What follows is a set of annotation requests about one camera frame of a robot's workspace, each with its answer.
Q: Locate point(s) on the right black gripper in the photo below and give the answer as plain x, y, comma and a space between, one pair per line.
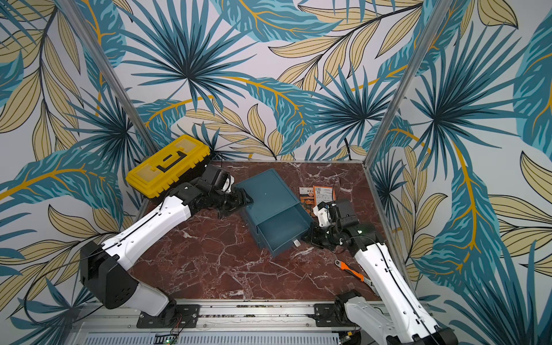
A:
321, 235

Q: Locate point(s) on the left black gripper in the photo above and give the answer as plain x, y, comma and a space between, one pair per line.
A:
240, 200

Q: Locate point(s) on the orange seed bag back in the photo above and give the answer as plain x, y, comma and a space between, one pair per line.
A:
323, 194

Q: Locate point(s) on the marigold seed bag front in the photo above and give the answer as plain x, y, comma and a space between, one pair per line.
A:
307, 200

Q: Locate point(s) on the teal drawer cabinet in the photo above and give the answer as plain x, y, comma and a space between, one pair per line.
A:
270, 194

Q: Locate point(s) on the teal top drawer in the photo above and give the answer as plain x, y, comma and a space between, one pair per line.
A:
278, 233

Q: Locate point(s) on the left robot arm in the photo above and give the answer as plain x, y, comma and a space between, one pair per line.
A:
105, 267

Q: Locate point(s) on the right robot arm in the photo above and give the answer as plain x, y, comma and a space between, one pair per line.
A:
406, 321

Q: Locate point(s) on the orange adjustable wrench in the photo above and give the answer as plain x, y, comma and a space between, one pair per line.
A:
344, 267

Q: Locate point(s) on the yellow black toolbox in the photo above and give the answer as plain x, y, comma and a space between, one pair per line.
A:
166, 167

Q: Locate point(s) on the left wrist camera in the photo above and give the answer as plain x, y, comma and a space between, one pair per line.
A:
216, 179

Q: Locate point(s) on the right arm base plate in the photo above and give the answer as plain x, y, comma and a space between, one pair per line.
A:
329, 315

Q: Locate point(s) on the aluminium front rail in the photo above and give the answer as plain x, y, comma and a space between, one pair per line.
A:
220, 322

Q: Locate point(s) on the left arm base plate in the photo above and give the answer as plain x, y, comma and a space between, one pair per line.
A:
174, 316

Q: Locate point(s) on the left aluminium corner post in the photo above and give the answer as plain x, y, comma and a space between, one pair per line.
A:
91, 43

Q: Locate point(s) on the aluminium corner post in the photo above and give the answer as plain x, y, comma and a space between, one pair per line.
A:
430, 31
91, 43

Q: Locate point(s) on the right aluminium corner post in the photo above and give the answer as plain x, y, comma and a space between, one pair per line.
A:
430, 31

